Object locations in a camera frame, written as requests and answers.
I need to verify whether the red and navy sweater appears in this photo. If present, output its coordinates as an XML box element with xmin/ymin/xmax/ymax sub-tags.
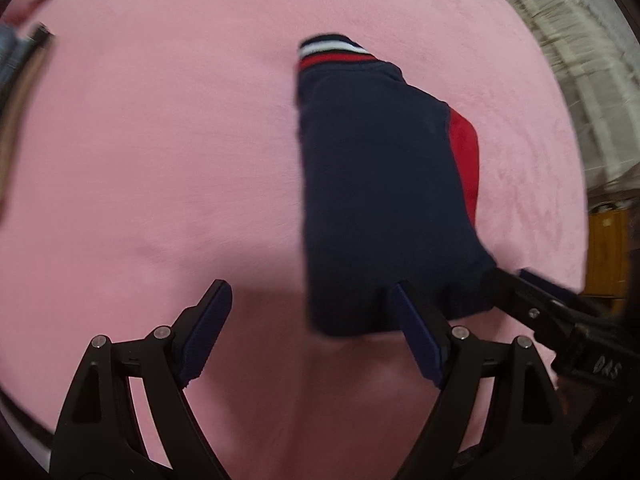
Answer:
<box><xmin>297</xmin><ymin>34</ymin><xmax>496</xmax><ymax>337</ymax></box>

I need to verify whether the wooden bedside cabinet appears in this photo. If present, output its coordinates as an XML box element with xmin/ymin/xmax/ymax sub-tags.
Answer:
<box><xmin>582</xmin><ymin>198</ymin><xmax>639</xmax><ymax>316</ymax></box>

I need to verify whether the pink bed blanket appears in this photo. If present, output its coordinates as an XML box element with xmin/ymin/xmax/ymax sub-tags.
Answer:
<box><xmin>1</xmin><ymin>0</ymin><xmax>587</xmax><ymax>479</ymax></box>

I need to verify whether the white lace curtain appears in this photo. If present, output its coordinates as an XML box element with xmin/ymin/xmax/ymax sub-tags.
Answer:
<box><xmin>506</xmin><ymin>0</ymin><xmax>639</xmax><ymax>196</ymax></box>

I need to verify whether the blue grey folded cloth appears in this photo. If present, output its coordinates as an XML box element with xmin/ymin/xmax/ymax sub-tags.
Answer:
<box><xmin>0</xmin><ymin>24</ymin><xmax>55</xmax><ymax>115</ymax></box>

